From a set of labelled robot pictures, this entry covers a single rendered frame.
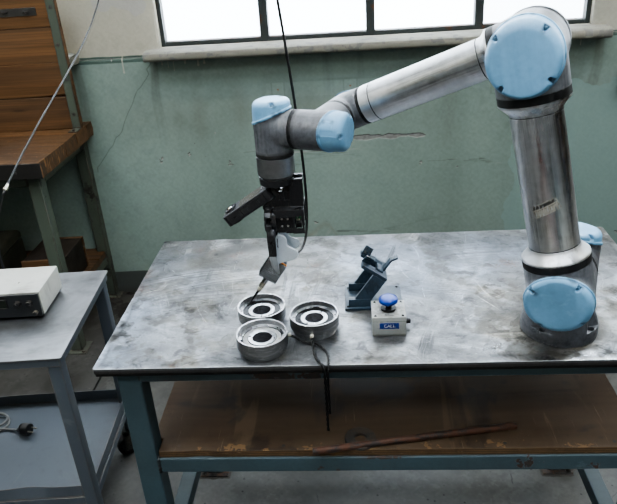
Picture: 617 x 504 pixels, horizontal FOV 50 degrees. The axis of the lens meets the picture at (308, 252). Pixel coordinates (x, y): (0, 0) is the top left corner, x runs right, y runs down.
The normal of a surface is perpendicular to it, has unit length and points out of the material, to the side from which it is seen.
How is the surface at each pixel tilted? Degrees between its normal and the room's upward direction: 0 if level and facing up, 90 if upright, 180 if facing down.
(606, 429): 0
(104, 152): 90
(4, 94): 90
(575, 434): 0
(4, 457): 0
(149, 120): 90
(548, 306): 98
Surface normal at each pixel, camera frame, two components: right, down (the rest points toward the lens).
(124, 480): -0.06, -0.90
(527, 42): -0.43, 0.30
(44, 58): -0.05, 0.45
